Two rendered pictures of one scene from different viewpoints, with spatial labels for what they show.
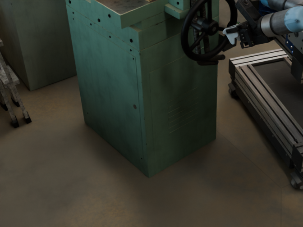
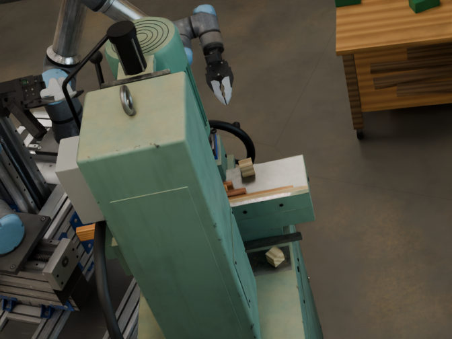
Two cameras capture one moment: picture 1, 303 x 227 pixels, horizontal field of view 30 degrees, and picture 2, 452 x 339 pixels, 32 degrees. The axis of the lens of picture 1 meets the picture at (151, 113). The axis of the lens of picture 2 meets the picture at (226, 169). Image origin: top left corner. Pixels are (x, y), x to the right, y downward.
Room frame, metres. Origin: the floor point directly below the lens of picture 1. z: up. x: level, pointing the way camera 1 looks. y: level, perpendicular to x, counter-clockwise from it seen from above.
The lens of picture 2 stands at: (3.21, 1.11, 2.43)
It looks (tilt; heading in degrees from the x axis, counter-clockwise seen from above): 42 degrees down; 226
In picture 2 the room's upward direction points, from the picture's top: 18 degrees counter-clockwise
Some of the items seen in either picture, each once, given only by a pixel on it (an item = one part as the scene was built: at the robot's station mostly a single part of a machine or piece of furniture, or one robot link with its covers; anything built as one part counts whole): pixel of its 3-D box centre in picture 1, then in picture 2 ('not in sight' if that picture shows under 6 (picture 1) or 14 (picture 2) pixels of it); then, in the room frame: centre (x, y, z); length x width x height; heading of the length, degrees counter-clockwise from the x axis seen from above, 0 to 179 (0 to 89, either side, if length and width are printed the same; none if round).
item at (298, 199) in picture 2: not in sight; (202, 218); (2.24, -0.03, 0.93); 0.60 x 0.02 x 0.06; 126
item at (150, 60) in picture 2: not in sight; (132, 62); (2.32, 0.03, 1.54); 0.08 x 0.08 x 0.17; 36
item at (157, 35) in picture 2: not in sight; (159, 90); (2.21, -0.05, 1.35); 0.18 x 0.18 x 0.31
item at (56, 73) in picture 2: not in sight; (57, 93); (1.99, -0.79, 0.98); 0.13 x 0.12 x 0.14; 39
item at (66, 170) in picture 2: not in sight; (84, 179); (2.55, 0.02, 1.40); 0.10 x 0.06 x 0.16; 36
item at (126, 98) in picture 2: not in sight; (126, 101); (2.44, 0.12, 1.55); 0.06 x 0.02 x 0.07; 36
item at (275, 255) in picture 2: not in sight; (274, 256); (2.21, 0.16, 0.82); 0.04 x 0.03 x 0.03; 165
